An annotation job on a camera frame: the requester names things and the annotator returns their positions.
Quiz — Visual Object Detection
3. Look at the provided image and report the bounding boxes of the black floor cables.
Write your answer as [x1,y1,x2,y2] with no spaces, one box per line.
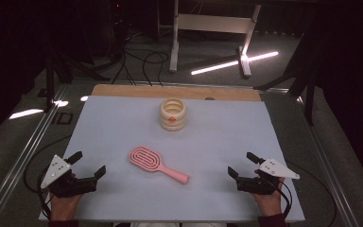
[111,31,170,87]

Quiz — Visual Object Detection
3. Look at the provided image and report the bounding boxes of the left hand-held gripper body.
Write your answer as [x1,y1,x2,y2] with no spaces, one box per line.
[41,154,98,199]

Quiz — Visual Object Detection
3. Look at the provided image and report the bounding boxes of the white desk frame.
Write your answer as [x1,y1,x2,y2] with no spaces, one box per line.
[168,0,262,79]

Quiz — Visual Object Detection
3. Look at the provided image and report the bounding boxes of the pink hairbrush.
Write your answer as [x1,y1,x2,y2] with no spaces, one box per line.
[129,146,191,185]

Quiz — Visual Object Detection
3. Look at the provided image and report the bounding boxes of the left hand-held gripper cable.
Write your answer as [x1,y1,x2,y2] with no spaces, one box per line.
[23,134,74,220]

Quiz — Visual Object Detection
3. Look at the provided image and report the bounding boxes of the hand-held gripper cable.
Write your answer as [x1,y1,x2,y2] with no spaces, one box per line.
[258,160,338,227]
[23,134,74,220]

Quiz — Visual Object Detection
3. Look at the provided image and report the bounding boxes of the black angled stand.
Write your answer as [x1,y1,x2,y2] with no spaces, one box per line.
[253,18,320,127]

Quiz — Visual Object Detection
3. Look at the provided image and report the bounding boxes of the pale blue table mat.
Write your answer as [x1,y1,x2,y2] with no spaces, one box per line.
[38,95,306,222]

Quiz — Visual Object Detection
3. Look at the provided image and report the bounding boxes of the black computer tower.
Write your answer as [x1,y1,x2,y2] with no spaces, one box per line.
[106,0,130,62]

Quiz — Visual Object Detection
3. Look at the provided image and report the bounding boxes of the person's right hand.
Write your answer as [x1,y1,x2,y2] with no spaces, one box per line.
[251,177,286,218]

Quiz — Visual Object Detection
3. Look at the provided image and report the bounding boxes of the person's left hand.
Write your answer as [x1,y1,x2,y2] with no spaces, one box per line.
[50,192,83,221]

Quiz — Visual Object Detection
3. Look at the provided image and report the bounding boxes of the black tripod stand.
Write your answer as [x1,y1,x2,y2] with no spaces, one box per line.
[43,46,112,114]

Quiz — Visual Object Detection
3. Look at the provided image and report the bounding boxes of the cream ribbed cup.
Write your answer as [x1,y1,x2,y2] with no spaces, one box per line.
[159,97,187,132]

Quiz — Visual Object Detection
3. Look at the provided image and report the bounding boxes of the metal floor rail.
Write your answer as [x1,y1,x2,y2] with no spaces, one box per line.
[296,94,360,227]
[0,84,71,227]

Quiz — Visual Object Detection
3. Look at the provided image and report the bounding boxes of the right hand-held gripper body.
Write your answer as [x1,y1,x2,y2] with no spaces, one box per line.
[235,158,301,196]

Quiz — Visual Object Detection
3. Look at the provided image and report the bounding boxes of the right hand-held gripper cable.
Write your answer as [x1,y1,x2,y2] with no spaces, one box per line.
[258,160,338,227]

